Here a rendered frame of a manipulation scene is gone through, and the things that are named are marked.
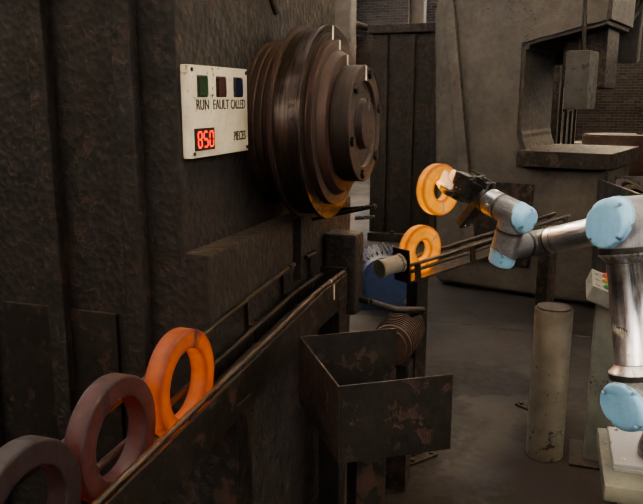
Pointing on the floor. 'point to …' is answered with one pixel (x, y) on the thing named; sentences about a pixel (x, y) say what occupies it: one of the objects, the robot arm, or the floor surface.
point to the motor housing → (406, 338)
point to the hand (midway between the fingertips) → (438, 183)
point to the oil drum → (628, 145)
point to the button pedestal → (602, 349)
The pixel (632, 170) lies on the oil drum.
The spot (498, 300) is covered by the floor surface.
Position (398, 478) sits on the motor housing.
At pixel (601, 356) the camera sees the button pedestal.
